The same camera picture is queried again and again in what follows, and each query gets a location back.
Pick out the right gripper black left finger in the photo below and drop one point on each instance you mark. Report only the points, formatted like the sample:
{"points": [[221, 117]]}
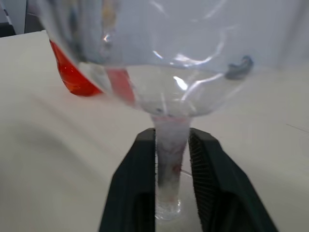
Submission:
{"points": [[132, 183]]}

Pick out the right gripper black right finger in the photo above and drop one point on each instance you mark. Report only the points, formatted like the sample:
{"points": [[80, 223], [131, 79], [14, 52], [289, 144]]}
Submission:
{"points": [[222, 188]]}

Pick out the clear wine glass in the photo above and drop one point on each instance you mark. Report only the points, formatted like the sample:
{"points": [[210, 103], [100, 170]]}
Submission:
{"points": [[169, 145]]}

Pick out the bottle with red liquid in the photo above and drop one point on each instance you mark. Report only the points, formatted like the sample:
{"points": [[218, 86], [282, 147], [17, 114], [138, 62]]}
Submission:
{"points": [[74, 79]]}

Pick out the grey cap-shaped object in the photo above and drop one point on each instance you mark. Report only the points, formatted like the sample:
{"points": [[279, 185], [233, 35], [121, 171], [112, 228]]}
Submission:
{"points": [[237, 72]]}

